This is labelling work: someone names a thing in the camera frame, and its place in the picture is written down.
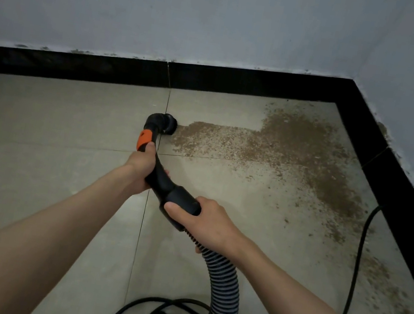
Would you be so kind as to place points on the person's left hand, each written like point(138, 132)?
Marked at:
point(141, 167)

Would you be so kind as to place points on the person's right hand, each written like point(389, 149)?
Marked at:
point(211, 224)

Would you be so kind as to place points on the brown sawdust dirt patch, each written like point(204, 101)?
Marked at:
point(311, 157)

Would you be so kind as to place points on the person's left forearm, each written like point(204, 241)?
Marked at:
point(23, 250)

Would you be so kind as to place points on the tiled floor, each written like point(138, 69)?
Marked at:
point(48, 151)

